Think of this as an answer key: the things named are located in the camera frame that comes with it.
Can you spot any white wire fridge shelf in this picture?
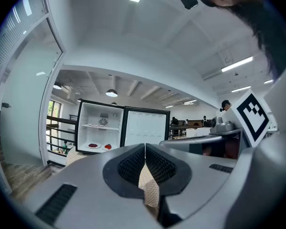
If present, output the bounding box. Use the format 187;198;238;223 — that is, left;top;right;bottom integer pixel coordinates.
81;123;121;131

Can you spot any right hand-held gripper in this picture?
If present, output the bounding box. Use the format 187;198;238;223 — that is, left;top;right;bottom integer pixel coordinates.
159;56;286;229

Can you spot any frosted glass door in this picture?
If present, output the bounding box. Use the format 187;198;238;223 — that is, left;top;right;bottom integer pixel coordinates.
0;18;64;167

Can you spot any grey gripper camera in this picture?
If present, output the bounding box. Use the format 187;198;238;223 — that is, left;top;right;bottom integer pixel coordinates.
209;115;236;135

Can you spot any black mini fridge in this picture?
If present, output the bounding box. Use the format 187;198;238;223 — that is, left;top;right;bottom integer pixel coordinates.
75;99;170;155

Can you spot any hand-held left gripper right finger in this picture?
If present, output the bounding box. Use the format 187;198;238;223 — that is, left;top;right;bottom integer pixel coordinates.
144;143;239;228

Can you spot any black railing with wooden handrail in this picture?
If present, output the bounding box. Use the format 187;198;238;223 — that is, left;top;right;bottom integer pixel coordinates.
46;114;77;157

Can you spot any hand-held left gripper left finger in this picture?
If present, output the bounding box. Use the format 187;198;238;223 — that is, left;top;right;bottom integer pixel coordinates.
21;143;163;229

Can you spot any large window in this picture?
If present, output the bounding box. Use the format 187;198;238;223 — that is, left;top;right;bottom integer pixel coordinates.
47;99;62;151

